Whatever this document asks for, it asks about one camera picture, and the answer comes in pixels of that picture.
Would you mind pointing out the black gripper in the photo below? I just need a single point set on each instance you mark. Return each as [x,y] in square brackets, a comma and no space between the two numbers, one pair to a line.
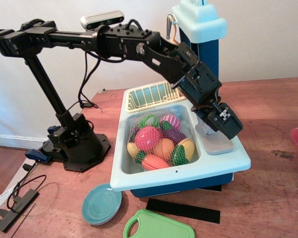
[201,87]

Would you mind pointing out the grey toy faucet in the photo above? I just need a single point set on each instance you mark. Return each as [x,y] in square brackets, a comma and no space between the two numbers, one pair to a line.
[215,142]

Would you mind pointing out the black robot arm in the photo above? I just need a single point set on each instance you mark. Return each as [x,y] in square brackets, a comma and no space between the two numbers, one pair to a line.
[74,142]

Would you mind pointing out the cream dish rack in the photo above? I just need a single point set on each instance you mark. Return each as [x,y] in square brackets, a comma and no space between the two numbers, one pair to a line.
[150,96]

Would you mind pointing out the net bag of toy food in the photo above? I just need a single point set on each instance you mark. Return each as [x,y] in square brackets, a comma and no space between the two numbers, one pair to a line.
[160,139]

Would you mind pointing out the toy kitchen sink unit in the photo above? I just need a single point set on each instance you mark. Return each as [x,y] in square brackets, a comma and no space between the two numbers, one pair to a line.
[200,28]

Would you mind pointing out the black velcro strip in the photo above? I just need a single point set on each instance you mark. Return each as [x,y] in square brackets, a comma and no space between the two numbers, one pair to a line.
[183,210]

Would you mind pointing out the hanging toy utensils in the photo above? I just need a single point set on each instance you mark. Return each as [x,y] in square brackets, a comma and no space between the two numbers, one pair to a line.
[171,29]

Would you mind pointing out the green cutting board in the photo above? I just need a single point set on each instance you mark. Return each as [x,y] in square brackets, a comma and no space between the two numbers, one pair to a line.
[148,224]

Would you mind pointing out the teal plate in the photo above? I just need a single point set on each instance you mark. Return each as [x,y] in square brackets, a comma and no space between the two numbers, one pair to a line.
[101,204]

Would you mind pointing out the blue clamp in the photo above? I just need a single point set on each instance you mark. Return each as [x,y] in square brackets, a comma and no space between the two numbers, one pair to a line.
[37,156]

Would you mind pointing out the black usb hub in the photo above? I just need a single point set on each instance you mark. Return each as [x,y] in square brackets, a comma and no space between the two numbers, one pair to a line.
[9,217]

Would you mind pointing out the grey depth camera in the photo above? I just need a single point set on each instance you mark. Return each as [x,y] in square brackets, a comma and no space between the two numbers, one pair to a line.
[106,18]

